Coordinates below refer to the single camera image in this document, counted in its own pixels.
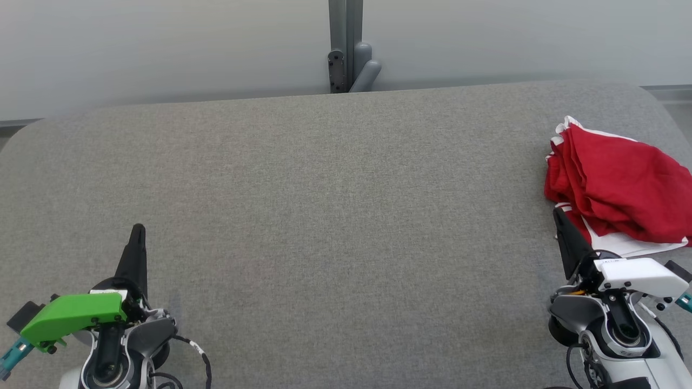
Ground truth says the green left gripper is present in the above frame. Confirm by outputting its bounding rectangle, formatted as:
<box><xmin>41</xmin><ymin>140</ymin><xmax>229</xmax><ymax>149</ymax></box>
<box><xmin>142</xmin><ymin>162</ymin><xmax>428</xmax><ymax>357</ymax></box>
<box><xmin>20</xmin><ymin>224</ymin><xmax>148</xmax><ymax>347</ymax></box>

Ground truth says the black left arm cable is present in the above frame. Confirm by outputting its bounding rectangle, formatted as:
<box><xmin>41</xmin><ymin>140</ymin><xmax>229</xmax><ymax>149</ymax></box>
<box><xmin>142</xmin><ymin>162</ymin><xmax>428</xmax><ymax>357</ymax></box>
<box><xmin>172</xmin><ymin>335</ymin><xmax>212</xmax><ymax>389</ymax></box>

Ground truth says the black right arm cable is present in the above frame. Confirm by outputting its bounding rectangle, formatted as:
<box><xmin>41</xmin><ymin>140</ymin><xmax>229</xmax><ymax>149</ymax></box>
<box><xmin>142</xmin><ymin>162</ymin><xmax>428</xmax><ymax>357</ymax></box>
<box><xmin>565</xmin><ymin>346</ymin><xmax>595</xmax><ymax>389</ymax></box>

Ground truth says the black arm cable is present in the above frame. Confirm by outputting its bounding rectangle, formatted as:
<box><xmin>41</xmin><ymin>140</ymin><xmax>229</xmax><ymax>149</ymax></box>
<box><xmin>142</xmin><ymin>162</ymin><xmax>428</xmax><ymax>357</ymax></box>
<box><xmin>172</xmin><ymin>335</ymin><xmax>212</xmax><ymax>389</ymax></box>
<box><xmin>565</xmin><ymin>346</ymin><xmax>595</xmax><ymax>389</ymax></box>

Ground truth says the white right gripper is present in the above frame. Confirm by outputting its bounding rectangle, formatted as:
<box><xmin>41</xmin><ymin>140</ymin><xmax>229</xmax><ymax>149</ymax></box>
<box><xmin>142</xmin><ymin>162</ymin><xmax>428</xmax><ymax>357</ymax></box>
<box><xmin>552</xmin><ymin>208</ymin><xmax>690</xmax><ymax>299</ymax></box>

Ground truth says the teal left camera connector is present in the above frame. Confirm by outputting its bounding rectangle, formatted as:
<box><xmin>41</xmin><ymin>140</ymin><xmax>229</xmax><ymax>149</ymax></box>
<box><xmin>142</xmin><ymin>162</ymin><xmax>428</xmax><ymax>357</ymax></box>
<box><xmin>0</xmin><ymin>336</ymin><xmax>29</xmax><ymax>381</ymax></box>

